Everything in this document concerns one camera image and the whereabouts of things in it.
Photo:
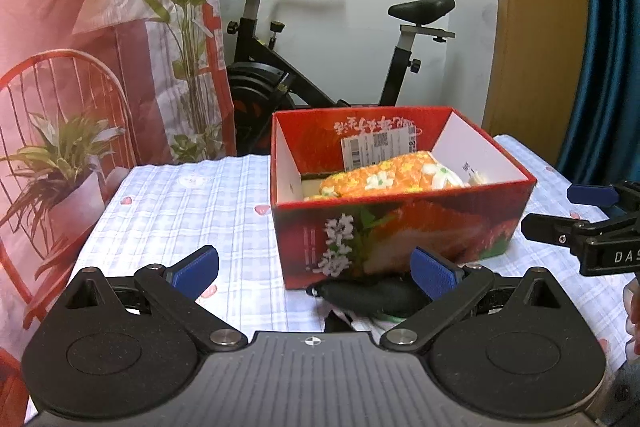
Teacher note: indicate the black exercise bike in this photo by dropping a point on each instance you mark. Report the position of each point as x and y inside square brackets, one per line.
[260, 77]

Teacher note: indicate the red strawberry print cardboard box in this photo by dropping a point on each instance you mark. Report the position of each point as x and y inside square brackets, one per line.
[400, 232]

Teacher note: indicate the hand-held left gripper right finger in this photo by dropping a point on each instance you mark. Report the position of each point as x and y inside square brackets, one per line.
[435, 274]

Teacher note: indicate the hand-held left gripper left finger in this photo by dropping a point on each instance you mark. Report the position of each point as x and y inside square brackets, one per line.
[192, 272]

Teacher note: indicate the blue curtain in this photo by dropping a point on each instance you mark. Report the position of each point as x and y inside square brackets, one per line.
[615, 57]

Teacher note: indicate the person's right hand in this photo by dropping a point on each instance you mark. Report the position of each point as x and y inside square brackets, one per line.
[634, 317]

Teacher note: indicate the checked tablecloth with strawberry print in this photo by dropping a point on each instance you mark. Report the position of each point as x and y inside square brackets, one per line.
[200, 217]

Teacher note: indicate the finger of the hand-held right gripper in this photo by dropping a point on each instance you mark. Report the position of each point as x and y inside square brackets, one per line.
[592, 194]
[550, 227]

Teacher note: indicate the orange floral soft cloth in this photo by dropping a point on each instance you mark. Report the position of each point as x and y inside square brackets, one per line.
[395, 174]

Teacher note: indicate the printed backdrop cloth with plants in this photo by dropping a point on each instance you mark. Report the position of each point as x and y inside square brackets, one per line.
[75, 57]

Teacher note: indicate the yellow wooden panel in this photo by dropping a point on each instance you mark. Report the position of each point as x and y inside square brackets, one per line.
[535, 32]

